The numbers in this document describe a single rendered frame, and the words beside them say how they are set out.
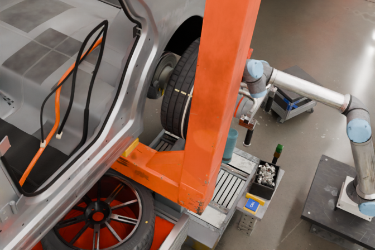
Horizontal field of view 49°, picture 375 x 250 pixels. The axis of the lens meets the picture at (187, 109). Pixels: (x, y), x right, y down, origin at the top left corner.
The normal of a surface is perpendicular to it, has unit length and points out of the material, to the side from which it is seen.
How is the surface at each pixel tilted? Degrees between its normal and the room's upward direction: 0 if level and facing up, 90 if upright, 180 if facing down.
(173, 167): 90
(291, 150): 0
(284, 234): 0
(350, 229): 0
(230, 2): 90
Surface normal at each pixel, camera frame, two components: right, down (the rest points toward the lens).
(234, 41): -0.48, 0.57
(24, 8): 0.11, -0.73
